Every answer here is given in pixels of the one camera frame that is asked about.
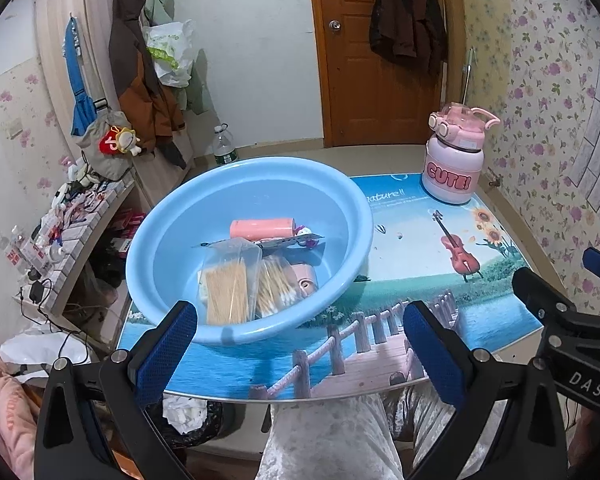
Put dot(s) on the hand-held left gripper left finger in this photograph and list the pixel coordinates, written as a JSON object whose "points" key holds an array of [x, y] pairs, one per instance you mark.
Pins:
{"points": [[167, 355]]}

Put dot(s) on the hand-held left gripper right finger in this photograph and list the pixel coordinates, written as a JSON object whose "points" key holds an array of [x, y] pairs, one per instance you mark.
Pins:
{"points": [[432, 355]]}

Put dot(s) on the pale yellow white packet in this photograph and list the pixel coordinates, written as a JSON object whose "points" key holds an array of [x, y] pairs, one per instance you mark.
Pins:
{"points": [[203, 285]]}

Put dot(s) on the clear toothpick box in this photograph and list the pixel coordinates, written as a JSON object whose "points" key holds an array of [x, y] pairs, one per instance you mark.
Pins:
{"points": [[227, 290]]}

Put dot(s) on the cotton swab bag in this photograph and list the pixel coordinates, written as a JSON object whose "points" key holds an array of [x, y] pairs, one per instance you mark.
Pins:
{"points": [[275, 287]]}

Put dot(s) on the blue plastic basin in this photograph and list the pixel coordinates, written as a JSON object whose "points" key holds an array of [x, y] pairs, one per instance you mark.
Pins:
{"points": [[180, 220]]}

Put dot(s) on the red white snack packet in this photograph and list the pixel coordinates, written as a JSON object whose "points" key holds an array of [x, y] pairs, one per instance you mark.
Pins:
{"points": [[275, 243]]}

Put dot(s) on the black lined trash bin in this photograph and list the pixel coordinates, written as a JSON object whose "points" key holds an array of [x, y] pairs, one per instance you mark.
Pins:
{"points": [[205, 430]]}

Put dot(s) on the black bag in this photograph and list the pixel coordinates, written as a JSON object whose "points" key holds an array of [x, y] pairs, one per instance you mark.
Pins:
{"points": [[105, 272]]}

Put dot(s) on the person's patterned grey trousers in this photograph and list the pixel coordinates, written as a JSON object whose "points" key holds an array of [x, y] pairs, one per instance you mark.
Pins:
{"points": [[330, 440]]}

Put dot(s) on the red boxes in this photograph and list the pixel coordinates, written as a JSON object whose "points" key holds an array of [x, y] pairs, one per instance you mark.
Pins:
{"points": [[130, 225]]}

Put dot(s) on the white tiled shelf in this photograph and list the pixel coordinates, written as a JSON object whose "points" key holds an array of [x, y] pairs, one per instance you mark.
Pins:
{"points": [[87, 240]]}

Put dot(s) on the black charger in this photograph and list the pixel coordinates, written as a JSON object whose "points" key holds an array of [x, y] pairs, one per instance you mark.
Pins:
{"points": [[37, 291]]}

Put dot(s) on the face printed packet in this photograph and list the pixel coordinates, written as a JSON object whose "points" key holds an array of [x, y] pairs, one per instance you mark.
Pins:
{"points": [[305, 280]]}

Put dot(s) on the pink white water bottle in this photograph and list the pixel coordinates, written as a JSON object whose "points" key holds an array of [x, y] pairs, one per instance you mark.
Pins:
{"points": [[450, 180]]}

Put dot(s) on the pink roll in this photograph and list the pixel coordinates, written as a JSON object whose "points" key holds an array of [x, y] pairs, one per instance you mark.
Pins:
{"points": [[260, 227]]}

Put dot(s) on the pink cloth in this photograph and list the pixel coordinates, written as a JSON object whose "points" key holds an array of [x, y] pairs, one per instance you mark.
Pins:
{"points": [[10, 410]]}

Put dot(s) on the pile of small toiletries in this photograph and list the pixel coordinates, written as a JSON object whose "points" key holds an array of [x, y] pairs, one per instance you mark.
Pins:
{"points": [[75, 210]]}

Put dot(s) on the small white pink toy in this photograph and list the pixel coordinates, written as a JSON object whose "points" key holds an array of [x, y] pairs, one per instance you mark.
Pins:
{"points": [[304, 232]]}

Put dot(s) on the clear red label bottle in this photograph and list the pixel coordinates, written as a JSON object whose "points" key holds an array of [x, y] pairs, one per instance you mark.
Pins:
{"points": [[6, 252], [24, 246]]}

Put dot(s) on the grey fabric bag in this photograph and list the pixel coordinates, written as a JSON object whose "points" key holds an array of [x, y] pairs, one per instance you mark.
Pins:
{"points": [[105, 165]]}

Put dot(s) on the clear water bottle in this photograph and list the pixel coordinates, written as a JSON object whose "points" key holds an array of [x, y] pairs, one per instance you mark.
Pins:
{"points": [[225, 150]]}

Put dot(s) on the red yellow plush toy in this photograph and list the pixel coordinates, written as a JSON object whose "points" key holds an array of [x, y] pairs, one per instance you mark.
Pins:
{"points": [[125, 141]]}

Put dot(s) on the metal pole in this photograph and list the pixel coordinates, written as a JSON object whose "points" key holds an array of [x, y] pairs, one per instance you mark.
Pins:
{"points": [[467, 75]]}

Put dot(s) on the brown orange jacket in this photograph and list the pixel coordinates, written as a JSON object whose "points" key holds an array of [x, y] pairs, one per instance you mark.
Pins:
{"points": [[135, 85]]}

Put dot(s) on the tall tan board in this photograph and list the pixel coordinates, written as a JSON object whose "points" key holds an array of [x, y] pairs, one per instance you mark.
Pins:
{"points": [[455, 35]]}

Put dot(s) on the brown wooden door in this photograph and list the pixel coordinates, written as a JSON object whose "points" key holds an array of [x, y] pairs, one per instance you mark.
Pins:
{"points": [[360, 85]]}

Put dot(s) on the blue hanging cloth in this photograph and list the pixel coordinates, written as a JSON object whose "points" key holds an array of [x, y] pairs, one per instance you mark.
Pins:
{"points": [[77, 75]]}

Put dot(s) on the white green plastic bag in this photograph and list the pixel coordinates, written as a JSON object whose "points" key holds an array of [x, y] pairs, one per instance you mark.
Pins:
{"points": [[170, 50]]}

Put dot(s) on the dark brown jacket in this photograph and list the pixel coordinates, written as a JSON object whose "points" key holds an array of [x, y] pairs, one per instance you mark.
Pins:
{"points": [[405, 25]]}

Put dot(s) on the light green garment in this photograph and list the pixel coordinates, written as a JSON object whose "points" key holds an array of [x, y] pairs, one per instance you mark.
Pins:
{"points": [[157, 0]]}

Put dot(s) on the white wall socket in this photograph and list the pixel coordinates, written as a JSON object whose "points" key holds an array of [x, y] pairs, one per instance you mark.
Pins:
{"points": [[15, 129]]}

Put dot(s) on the light wooden wall panel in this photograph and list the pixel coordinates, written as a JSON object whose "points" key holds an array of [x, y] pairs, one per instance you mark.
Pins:
{"points": [[95, 20]]}

